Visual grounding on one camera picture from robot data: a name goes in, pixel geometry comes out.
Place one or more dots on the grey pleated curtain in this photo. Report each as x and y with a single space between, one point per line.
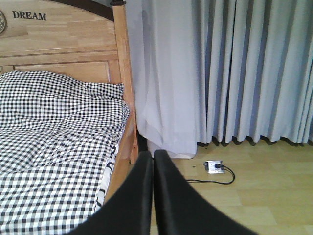
256 70

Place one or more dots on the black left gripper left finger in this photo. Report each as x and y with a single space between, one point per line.
128 211

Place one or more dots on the wooden bed frame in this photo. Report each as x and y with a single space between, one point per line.
78 38

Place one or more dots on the floor power socket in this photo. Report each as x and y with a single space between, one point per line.
213 167

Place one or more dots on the checkered pillow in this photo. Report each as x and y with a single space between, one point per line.
40 89

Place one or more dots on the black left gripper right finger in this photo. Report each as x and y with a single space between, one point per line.
180 210

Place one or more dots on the black white checkered bedding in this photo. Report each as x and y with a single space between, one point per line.
54 173

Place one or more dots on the white sheer curtain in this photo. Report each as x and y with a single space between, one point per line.
163 57

